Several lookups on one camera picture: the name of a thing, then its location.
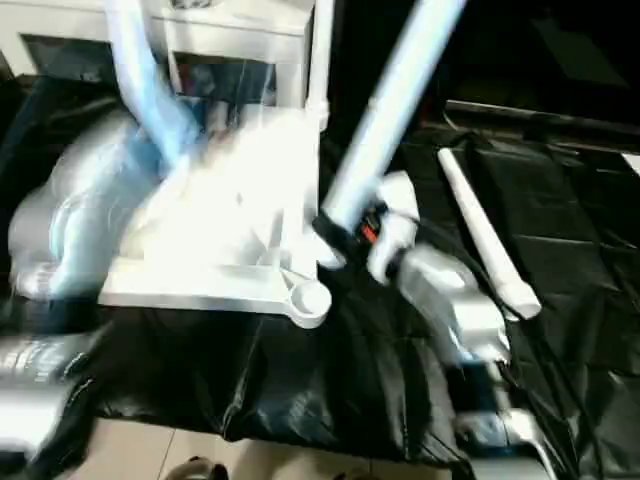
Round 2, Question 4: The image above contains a white plastic table top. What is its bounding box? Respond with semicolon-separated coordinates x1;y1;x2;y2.
97;107;334;330

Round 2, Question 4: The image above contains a black mat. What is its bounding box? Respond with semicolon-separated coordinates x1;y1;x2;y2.
0;74;640;476

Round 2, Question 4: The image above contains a black flat screen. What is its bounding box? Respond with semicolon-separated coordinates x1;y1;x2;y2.
444;98;640;129

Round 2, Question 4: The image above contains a white glass-door cabinet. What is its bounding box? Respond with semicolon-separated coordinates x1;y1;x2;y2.
0;0;321;109

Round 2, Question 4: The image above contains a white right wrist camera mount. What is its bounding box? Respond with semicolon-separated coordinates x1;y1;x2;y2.
367;172;424;286

